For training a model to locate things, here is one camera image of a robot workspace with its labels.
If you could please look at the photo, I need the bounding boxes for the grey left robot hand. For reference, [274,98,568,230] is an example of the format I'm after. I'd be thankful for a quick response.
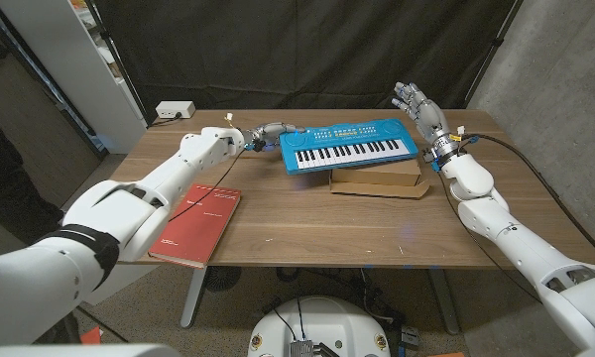
[242,121,306,153]

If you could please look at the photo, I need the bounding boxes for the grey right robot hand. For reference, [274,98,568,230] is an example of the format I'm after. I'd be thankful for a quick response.
[391,81,465,168]

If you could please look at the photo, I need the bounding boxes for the blue toy piano keyboard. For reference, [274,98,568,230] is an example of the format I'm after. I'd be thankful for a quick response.
[279,117,420,176]

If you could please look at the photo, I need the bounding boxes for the flat cardboard box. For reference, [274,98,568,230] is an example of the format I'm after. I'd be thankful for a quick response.
[328,158,431,200]

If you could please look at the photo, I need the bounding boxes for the white power socket box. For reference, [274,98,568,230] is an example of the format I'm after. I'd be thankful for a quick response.
[155,100,196,120]

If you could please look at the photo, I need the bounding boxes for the red notebook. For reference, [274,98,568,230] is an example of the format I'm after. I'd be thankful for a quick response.
[147,182,243,270]

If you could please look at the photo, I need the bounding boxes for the black backdrop curtain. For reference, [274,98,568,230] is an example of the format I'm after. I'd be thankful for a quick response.
[93,0,520,118]

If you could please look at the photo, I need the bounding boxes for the black round fan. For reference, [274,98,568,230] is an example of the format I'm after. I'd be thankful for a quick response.
[202,266,243,293]

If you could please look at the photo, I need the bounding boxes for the grey table leg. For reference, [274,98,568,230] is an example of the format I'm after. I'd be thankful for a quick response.
[427,267,461,336]
[179,266,208,329]

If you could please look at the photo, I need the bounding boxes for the white robot torso base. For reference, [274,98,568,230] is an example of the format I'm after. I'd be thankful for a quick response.
[247,296,392,357]

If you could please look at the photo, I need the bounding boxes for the white cabinet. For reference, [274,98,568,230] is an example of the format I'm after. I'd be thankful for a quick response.
[0,0,148,155]

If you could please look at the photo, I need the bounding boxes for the person in black trousers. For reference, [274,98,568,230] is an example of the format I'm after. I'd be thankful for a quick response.
[0,96,65,247]

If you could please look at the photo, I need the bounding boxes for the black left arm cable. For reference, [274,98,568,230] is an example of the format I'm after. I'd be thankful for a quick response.
[168,148,247,223]

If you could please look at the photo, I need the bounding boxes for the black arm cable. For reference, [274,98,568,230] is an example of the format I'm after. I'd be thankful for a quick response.
[168,148,247,223]
[463,132,595,267]

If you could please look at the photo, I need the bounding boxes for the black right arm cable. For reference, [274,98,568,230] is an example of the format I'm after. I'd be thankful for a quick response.
[463,132,595,267]

